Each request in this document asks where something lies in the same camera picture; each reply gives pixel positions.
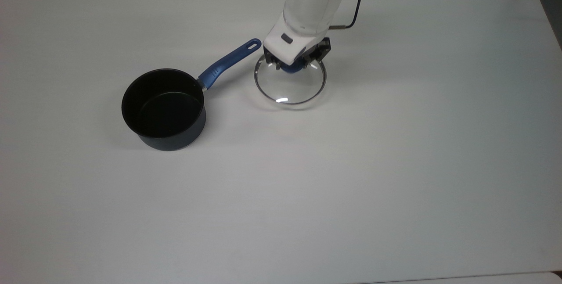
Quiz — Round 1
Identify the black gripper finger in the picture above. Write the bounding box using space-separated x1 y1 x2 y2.
262 47 282 71
305 37 332 66

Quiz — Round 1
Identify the glass lid with blue knob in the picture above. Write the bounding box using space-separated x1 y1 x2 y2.
253 53 328 106

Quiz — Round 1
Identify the dark saucepan with blue handle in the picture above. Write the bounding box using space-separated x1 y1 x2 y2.
121 38 263 152

